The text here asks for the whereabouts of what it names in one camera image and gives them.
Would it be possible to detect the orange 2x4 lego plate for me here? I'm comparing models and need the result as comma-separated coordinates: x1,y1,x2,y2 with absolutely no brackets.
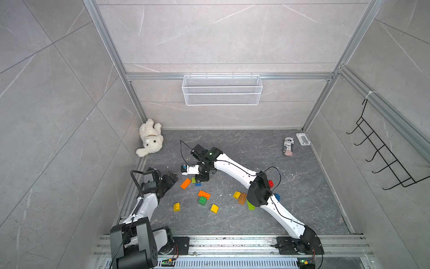
180,178,191,190

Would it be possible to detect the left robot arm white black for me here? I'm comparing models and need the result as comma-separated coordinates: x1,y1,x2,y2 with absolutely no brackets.
109,168,179,269

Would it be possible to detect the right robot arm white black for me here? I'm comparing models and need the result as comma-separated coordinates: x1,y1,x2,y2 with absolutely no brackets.
181,145,321,254

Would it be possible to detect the dark green lego brick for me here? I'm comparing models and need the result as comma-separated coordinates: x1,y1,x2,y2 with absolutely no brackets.
198,196,207,206

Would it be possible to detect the yellow lego brick middle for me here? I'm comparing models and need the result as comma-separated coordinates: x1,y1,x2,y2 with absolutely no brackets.
211,204,219,214

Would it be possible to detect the brown lego plate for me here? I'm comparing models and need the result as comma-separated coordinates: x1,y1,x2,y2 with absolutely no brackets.
238,193,247,205

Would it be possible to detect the light green lego plate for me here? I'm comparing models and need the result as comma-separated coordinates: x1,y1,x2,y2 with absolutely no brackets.
246,200,256,211

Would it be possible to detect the white teddy bear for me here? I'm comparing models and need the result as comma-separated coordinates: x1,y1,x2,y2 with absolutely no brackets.
135,119,163,158

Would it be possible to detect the flag pattern can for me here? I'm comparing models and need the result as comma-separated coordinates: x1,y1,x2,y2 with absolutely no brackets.
283,137,295,156

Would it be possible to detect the small white box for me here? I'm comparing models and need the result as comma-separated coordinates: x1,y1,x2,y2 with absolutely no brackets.
296,133,311,146

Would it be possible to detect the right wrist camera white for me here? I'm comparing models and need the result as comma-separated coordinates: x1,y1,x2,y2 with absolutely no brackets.
180,165,200,176

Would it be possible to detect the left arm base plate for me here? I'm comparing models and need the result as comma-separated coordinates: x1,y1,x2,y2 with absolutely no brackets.
160,236,190,256

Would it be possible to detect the white wire mesh basket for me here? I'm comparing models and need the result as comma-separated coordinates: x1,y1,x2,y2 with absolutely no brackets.
181,75,263,106

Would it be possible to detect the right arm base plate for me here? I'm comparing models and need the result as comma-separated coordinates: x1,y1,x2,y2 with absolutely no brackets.
274,236,325,256

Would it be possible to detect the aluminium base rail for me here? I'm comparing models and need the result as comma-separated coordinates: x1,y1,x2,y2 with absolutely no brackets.
90,234,377,269

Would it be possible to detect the black wire hook rack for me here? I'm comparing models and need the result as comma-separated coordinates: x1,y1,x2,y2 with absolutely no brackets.
346,99,430,191

